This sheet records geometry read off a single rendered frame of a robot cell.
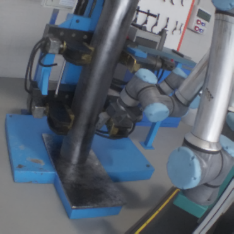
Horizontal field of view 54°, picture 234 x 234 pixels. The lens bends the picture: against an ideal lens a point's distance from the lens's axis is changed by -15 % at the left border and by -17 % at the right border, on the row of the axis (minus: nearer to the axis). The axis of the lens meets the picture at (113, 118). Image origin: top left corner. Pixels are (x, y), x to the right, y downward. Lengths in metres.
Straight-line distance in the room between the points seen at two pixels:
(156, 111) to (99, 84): 0.75
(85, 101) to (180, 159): 1.03
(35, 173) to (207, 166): 1.31
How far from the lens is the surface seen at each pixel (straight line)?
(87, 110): 1.76
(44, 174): 1.89
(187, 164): 0.83
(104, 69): 1.67
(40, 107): 1.80
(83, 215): 1.75
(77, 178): 1.86
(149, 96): 1.04
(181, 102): 1.10
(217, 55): 0.81
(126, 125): 1.90
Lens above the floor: 1.31
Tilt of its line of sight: 24 degrees down
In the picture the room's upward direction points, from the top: 19 degrees clockwise
